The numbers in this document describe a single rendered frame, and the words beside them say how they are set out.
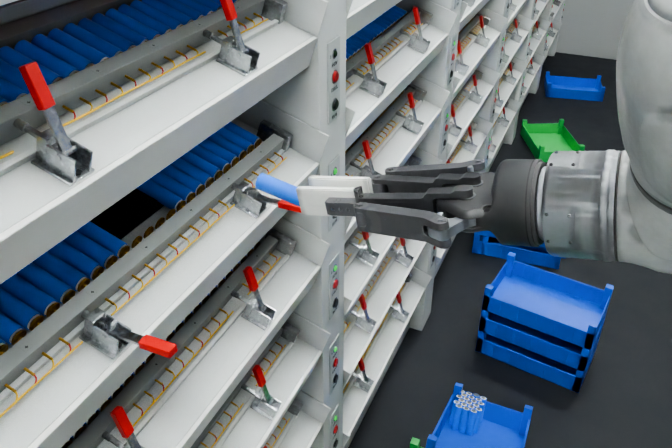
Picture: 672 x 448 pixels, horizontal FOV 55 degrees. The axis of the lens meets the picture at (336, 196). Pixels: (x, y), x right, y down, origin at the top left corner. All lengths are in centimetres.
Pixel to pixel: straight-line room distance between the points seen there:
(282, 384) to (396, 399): 76
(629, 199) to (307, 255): 64
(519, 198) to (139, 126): 34
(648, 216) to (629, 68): 15
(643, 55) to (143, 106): 45
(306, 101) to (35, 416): 53
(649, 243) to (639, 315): 177
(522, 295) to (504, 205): 143
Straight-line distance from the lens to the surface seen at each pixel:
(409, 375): 190
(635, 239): 53
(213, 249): 77
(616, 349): 213
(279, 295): 99
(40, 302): 68
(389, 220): 57
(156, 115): 64
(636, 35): 38
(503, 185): 55
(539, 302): 195
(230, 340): 92
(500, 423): 182
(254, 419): 107
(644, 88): 38
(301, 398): 129
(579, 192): 53
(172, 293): 72
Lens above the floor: 137
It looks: 31 degrees down
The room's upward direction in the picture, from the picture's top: straight up
